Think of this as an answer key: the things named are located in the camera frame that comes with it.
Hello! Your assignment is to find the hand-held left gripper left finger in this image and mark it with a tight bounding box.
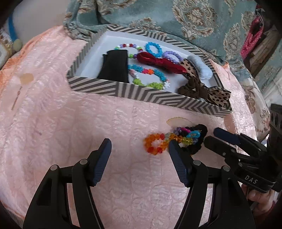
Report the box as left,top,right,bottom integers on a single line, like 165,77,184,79
23,138,112,229

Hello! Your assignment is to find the orange crystal bead bracelet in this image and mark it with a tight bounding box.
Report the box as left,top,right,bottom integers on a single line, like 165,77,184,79
144,133,169,156

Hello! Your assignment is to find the pink patterned cloth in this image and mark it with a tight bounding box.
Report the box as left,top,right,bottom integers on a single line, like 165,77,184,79
240,16,265,60

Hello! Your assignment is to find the striped cardboard box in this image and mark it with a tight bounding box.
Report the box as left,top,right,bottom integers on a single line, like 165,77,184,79
67,25,233,117

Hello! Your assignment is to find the round multicolour bead bracelet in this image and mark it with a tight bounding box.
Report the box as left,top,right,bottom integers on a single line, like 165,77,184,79
115,43,143,60

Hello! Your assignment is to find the teal damask blanket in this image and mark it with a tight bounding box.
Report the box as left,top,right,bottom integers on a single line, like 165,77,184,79
63,0,271,141

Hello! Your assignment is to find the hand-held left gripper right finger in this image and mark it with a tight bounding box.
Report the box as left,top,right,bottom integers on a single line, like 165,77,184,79
168,139,252,229

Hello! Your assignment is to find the black scrunchie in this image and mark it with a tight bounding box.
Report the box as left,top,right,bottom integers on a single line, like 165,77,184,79
181,124,209,154

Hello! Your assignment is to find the floral embroidered cushion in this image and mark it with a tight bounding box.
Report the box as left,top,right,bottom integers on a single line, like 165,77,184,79
0,29,14,66

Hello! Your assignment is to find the black cloth hair band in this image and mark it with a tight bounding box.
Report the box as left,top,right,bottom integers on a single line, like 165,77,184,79
97,49,129,84

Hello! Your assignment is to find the light blue fluffy scrunchie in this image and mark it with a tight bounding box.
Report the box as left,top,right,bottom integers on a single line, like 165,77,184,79
187,55,213,80

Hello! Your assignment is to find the red fabric hair bow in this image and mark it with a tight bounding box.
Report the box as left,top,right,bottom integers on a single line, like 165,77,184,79
137,52,188,74

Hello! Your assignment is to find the leopard print hair bow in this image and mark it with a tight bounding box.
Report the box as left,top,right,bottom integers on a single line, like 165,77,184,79
177,58,231,107

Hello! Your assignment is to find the blue flower bead bracelet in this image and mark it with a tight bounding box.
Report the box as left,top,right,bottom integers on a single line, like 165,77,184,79
145,41,163,56

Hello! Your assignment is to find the green and blue plush toy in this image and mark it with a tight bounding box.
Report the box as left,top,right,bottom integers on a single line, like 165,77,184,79
8,16,23,51

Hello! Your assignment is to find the rainbow crystal bead bracelet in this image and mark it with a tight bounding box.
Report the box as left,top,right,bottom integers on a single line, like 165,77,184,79
168,132,196,146

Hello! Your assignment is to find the cream cushion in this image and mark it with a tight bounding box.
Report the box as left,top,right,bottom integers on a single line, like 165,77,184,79
9,0,69,44

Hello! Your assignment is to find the peach quilted blanket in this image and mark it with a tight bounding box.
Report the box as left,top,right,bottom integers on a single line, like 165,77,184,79
0,25,260,229

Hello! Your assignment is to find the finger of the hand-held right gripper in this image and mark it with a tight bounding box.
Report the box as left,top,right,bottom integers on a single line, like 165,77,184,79
213,127,267,152
204,136,254,170

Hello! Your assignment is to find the wooden furniture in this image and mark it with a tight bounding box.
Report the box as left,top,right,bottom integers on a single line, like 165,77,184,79
250,24,282,77

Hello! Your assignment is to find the person's right hand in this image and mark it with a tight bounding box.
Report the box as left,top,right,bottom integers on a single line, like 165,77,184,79
241,184,277,221

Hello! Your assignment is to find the colourful flower bead bracelet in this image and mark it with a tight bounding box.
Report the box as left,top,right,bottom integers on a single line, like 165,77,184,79
128,64,171,89

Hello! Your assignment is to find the colourful plastic chain bracelet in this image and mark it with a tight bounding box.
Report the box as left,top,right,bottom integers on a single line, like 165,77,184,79
176,126,202,139

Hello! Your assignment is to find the purple bead bracelet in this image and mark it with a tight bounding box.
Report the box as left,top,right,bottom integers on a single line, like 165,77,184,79
162,51,183,65

